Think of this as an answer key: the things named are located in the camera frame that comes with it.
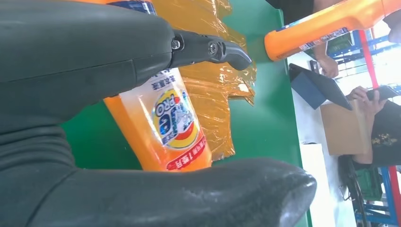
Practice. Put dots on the yellow tape patch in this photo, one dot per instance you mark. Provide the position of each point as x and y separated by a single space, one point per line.
213 87

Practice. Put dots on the tablet in blue case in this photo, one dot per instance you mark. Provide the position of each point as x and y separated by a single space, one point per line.
310 91

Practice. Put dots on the blue metal rack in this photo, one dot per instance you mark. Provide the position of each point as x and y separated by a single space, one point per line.
384 194

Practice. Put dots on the black phone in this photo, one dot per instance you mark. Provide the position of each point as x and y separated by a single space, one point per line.
314 66
383 93

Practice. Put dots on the orange detergent bottle clear cap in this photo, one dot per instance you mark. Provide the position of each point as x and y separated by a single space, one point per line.
313 28
141 141

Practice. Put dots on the green plastic crate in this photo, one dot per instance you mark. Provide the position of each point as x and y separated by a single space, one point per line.
369 185

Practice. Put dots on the person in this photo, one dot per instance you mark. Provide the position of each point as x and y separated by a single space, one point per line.
388 134
291 9

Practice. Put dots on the green table board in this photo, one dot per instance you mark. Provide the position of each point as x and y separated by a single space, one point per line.
266 125

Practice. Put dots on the cardboard box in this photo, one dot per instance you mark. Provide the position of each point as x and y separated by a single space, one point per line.
344 131

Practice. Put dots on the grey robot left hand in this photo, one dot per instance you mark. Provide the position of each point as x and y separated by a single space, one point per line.
78 53

